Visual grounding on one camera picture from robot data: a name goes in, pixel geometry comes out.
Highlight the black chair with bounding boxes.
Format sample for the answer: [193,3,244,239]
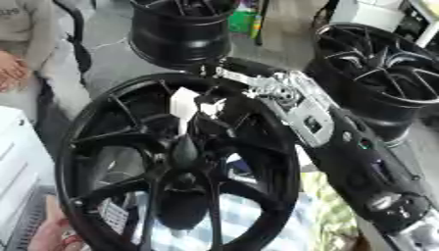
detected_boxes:
[53,0,95,86]

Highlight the white cabinet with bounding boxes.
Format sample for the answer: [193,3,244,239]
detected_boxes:
[0,105,59,244]

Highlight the black wheel with silver-edged spokes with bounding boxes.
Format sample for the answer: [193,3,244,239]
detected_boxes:
[303,23,439,145]

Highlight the white equipment box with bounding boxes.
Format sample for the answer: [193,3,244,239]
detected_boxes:
[329,0,439,47]

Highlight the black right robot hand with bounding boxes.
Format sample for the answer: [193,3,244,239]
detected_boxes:
[190,57,288,139]

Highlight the green container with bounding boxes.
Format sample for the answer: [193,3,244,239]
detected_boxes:
[226,9,261,34]

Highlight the large black spoked wheel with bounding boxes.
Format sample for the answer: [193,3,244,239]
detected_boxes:
[53,72,304,251]

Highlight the person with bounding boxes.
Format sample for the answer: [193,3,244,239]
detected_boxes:
[0,0,93,165]

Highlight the person's hand with bracelet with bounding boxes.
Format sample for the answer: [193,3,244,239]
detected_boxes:
[25,194,89,251]

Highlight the black wheel rim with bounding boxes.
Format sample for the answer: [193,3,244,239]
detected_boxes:
[126,0,240,72]

